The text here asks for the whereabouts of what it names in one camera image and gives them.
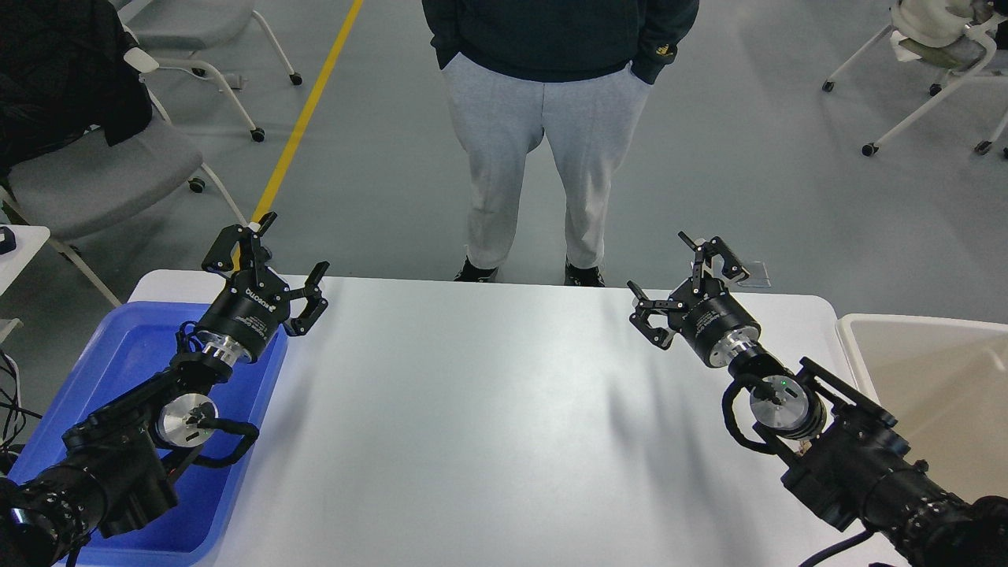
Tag black jacket on chair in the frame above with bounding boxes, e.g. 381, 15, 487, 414
1, 1, 152, 172

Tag white chair with cushion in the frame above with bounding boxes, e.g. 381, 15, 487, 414
821, 1, 1006, 157

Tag right metal floor plate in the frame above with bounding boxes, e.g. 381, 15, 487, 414
736, 261, 772, 288

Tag grey chair far left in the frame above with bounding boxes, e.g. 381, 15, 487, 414
110, 0, 304, 144

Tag beige plastic bin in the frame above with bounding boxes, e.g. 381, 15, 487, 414
838, 313, 1007, 500

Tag black cables at left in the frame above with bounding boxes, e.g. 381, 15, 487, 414
0, 350, 40, 473

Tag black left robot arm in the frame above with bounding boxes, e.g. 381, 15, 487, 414
2, 212, 328, 566

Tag grey chair with black jacket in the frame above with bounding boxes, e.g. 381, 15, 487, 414
0, 47, 249, 308

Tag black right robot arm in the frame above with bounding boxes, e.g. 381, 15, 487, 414
628, 236, 1007, 566

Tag person in grey trousers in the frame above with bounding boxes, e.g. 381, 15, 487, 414
422, 1, 699, 287

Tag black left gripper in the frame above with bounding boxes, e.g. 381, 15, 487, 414
195, 211, 330, 363

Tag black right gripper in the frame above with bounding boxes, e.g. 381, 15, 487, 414
627, 231, 763, 369

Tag white side table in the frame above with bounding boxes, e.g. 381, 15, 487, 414
1, 224, 50, 295

